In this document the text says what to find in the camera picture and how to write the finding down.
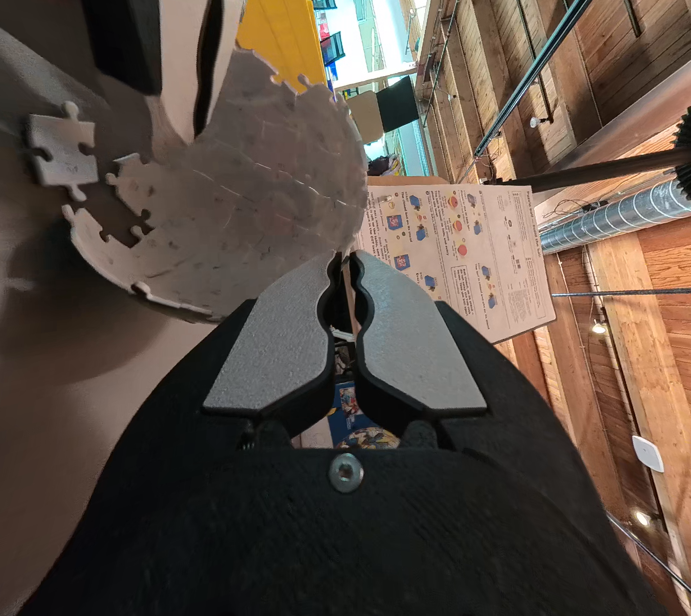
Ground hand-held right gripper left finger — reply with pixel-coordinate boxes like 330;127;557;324
202;250;342;437

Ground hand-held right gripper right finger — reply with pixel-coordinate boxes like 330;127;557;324
350;250;489;437

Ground white puzzle piece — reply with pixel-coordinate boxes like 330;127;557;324
24;102;99;202

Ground partly built puzzle ball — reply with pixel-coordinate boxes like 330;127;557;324
62;46;369;324

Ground colourful puzzle box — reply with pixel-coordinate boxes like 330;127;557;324
324;381;403;449

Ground yellow plastic bin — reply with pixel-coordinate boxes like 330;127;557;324
236;0;327;87

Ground white instruction sheet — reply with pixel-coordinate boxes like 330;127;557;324
356;184;557;344

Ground tan square panel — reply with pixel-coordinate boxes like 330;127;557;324
348;90;385;144

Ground black square panel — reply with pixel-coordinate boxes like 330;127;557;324
376;76;421;132

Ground thin steel tension rod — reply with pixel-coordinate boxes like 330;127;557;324
607;513;691;581
551;288;691;299

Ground white ceiling device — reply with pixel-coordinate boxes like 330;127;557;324
632;435;665;474

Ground black table lamp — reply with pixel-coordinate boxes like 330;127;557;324
507;109;691;196

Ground silver ventilation duct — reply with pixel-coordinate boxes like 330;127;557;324
540;179;691;255

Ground metal ceiling rail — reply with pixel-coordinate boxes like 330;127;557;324
474;0;646;159

